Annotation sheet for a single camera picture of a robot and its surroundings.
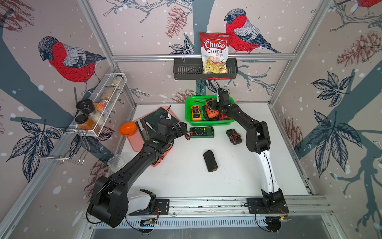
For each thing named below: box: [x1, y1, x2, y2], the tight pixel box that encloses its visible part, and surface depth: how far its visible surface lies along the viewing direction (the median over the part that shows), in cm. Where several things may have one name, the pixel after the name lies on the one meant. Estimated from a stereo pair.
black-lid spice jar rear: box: [75, 99, 96, 115], surface depth 63 cm
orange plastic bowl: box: [119, 121, 137, 137], surface depth 102 cm
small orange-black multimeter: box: [150, 143, 173, 168], surface depth 88 cm
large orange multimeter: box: [205, 98, 220, 119], surface depth 109 cm
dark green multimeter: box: [185, 126, 215, 141], surface depth 103 cm
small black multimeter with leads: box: [225, 128, 243, 146], surface depth 97 cm
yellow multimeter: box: [191, 105, 202, 122], surface depth 112 cm
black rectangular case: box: [202, 149, 219, 173], surface depth 89 cm
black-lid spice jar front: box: [74, 114, 96, 131], surface depth 62 cm
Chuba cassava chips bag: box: [199, 31, 230, 74], surface depth 85 cm
